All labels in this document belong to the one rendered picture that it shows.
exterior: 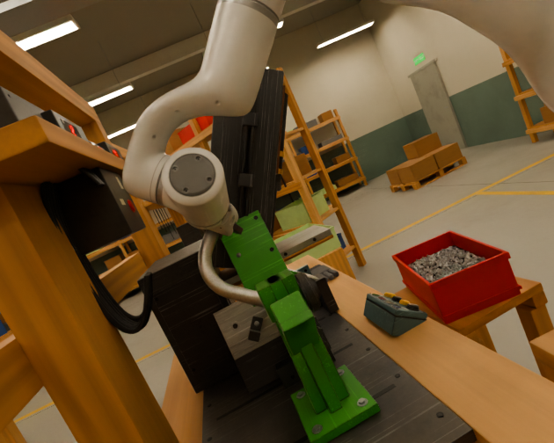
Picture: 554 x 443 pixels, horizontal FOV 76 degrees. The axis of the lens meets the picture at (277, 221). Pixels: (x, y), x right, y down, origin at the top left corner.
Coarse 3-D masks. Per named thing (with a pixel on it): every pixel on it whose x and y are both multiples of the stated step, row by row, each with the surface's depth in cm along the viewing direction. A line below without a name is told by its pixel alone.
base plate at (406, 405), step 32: (320, 320) 103; (352, 352) 81; (224, 384) 92; (384, 384) 66; (416, 384) 63; (224, 416) 79; (256, 416) 74; (288, 416) 70; (384, 416) 59; (416, 416) 56; (448, 416) 54
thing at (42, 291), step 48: (0, 192) 54; (0, 240) 55; (48, 240) 61; (144, 240) 155; (0, 288) 55; (48, 288) 56; (48, 336) 57; (96, 336) 62; (48, 384) 57; (96, 384) 58; (144, 384) 72; (96, 432) 59; (144, 432) 62
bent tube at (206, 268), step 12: (204, 240) 77; (216, 240) 78; (204, 252) 76; (204, 264) 76; (204, 276) 75; (216, 276) 76; (216, 288) 75; (228, 288) 75; (240, 288) 76; (240, 300) 75; (252, 300) 75
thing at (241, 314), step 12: (216, 312) 86; (228, 312) 87; (240, 312) 86; (252, 312) 87; (264, 312) 87; (228, 324) 86; (240, 324) 86; (264, 324) 87; (228, 336) 86; (240, 336) 86; (264, 336) 86; (276, 336) 86; (240, 348) 85; (252, 348) 85
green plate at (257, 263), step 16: (240, 224) 89; (256, 224) 89; (224, 240) 88; (240, 240) 88; (256, 240) 88; (272, 240) 88; (256, 256) 88; (272, 256) 88; (240, 272) 86; (256, 272) 87; (272, 272) 87
